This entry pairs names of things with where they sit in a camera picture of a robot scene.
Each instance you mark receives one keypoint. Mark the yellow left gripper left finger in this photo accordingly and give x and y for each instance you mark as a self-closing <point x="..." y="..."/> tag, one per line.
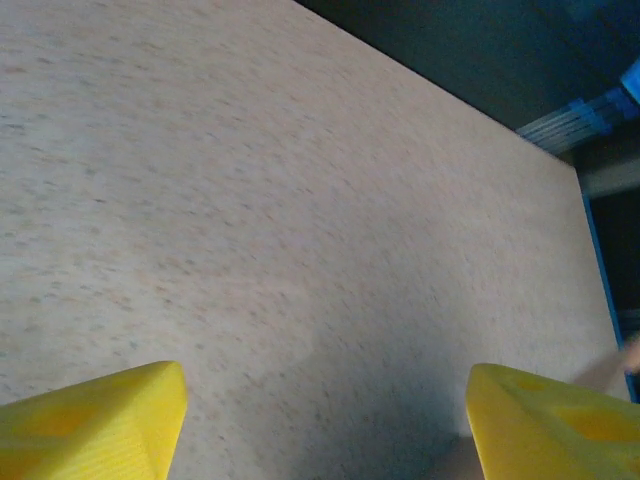
<point x="100" y="430"/>

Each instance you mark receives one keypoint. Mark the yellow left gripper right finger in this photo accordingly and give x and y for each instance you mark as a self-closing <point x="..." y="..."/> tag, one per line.
<point x="550" y="435"/>

